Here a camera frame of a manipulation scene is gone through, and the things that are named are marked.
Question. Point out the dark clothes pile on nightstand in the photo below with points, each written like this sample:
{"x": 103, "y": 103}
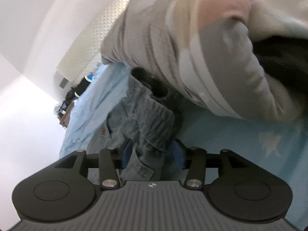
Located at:
{"x": 69, "y": 95}

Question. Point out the light blue bed sheet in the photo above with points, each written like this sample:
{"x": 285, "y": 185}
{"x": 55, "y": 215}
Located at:
{"x": 228, "y": 139}

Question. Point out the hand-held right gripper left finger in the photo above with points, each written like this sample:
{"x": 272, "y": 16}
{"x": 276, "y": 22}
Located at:
{"x": 126, "y": 155}

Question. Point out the wooden nightstand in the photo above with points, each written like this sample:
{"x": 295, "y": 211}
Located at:
{"x": 67, "y": 118}

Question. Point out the grey wall switch panel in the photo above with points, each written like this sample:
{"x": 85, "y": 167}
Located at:
{"x": 63, "y": 83}

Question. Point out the cream cloth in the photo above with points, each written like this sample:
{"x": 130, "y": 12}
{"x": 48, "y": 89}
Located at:
{"x": 284, "y": 9}

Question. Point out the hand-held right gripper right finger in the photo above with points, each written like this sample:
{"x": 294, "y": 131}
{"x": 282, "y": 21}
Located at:
{"x": 178, "y": 152}

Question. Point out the dark cloth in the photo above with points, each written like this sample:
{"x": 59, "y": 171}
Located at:
{"x": 284, "y": 57}

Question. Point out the grey patterned quilt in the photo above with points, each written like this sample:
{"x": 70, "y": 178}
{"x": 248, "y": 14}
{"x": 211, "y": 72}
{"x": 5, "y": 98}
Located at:
{"x": 168, "y": 41}

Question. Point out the blue denim jeans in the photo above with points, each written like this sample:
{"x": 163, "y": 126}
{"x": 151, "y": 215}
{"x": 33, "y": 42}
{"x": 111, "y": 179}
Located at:
{"x": 144, "y": 115}

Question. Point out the cream quilted headboard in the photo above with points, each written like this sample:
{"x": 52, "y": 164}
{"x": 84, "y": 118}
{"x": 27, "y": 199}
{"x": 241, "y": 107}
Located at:
{"x": 91, "y": 41}

